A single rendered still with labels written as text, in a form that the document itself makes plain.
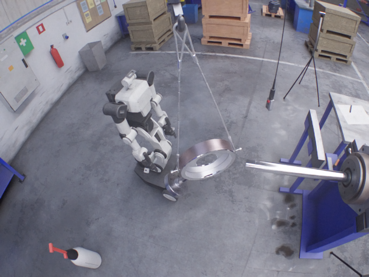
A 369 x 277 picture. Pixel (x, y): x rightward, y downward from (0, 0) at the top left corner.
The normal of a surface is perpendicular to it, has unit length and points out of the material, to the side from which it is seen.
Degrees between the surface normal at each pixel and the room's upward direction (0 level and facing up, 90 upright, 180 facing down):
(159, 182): 0
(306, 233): 0
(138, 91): 45
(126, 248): 0
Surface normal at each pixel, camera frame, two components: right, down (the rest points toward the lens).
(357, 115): -0.11, -0.62
